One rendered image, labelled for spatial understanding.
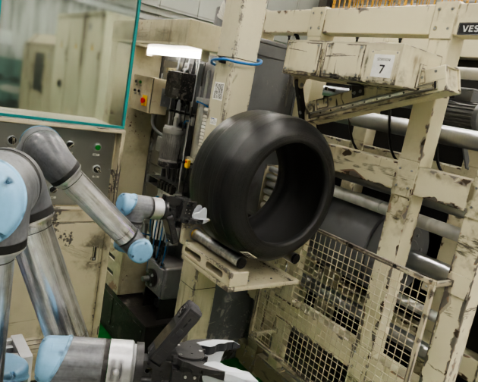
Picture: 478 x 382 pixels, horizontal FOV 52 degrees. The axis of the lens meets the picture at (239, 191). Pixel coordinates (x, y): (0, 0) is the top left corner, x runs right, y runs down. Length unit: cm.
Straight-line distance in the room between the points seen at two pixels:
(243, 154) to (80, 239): 93
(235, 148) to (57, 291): 96
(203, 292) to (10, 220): 165
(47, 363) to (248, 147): 109
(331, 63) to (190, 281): 113
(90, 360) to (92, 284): 157
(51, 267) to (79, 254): 140
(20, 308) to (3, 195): 165
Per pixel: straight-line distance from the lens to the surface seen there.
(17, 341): 169
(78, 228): 229
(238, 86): 212
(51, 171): 141
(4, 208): 74
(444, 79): 188
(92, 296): 245
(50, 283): 94
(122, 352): 86
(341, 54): 201
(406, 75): 187
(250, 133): 175
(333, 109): 216
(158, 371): 89
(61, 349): 87
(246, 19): 213
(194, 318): 86
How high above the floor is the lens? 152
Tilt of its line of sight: 11 degrees down
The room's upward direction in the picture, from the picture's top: 10 degrees clockwise
